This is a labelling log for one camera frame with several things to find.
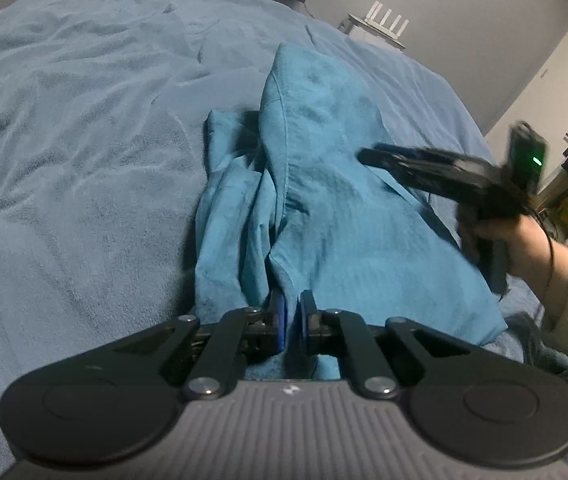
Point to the person's right hand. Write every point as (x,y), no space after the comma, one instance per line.
(524,245)

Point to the blue fleece blanket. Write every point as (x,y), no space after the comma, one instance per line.
(78,135)

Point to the teal hoodie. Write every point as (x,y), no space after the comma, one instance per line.
(334,200)

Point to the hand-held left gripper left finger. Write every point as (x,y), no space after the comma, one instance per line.
(279,321)

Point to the white door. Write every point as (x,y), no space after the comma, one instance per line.
(544,90)

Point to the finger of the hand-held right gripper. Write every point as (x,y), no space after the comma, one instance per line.
(414,172)
(416,152)

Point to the white router with antennas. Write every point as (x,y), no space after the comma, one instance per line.
(386,17)

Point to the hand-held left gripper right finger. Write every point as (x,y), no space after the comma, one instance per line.
(308,321)

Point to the small white stand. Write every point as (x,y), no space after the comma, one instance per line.
(371,32)

